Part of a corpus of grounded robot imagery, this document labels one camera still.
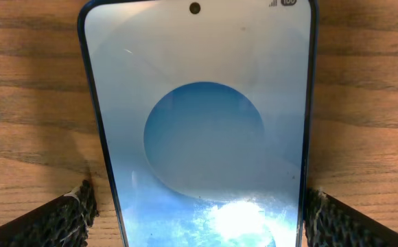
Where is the blue Samsung Galaxy smartphone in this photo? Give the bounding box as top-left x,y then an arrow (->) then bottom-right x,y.
78,0 -> 318,247

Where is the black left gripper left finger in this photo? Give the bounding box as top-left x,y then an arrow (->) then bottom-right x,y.
0,180 -> 99,247

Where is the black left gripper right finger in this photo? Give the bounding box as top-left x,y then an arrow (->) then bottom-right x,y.
303,188 -> 398,247

